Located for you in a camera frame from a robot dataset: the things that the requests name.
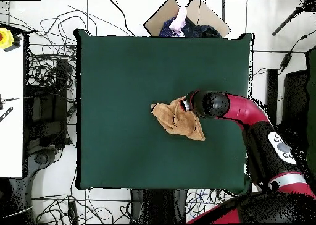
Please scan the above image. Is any long black cable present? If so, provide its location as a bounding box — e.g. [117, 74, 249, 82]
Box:
[109, 0, 135, 37]

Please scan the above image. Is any black flat panel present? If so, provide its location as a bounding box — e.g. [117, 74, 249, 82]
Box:
[281, 70, 309, 137]

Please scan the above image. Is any blue dotted garment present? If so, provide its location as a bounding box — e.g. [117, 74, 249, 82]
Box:
[159, 17, 182, 38]

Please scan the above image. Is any dark navy garment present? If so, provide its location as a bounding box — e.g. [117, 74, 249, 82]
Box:
[181, 17, 223, 38]

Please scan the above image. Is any black rod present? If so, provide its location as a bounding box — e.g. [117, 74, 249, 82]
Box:
[271, 6, 304, 36]

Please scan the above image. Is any black power adapter with cable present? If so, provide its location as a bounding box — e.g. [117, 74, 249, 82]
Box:
[278, 29, 316, 75]

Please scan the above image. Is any white pink garment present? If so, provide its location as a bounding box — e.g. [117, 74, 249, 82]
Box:
[168, 6, 188, 36]

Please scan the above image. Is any black upright bar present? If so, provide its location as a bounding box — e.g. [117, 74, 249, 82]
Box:
[265, 68, 279, 124]

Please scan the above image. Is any dark green table cloth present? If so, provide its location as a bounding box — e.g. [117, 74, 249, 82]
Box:
[73, 28, 255, 195]

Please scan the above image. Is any black equipment rack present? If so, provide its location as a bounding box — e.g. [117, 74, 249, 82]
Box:
[24, 57, 72, 149]

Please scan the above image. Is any blue cable bundle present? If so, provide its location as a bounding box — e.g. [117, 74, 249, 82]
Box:
[185, 189, 223, 216]

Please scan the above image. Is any yellow emergency stop button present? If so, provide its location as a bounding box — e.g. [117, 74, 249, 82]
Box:
[0, 27, 22, 53]

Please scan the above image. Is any orange terry towel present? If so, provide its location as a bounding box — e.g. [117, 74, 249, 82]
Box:
[151, 96, 206, 142]

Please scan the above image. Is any black ribbed strap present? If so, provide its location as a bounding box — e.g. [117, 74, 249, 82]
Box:
[0, 106, 14, 123]

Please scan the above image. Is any cardboard box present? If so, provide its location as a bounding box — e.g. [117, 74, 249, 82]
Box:
[143, 0, 231, 38]

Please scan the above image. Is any black power strip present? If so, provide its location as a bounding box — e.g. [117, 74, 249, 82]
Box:
[67, 200, 78, 224]

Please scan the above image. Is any white desk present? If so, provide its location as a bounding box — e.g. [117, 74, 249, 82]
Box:
[0, 35, 25, 179]

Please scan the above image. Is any black cable tangle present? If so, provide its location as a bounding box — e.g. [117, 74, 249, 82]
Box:
[24, 4, 99, 90]
[31, 189, 131, 224]

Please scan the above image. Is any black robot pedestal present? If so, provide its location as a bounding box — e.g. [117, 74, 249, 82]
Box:
[130, 189, 188, 224]

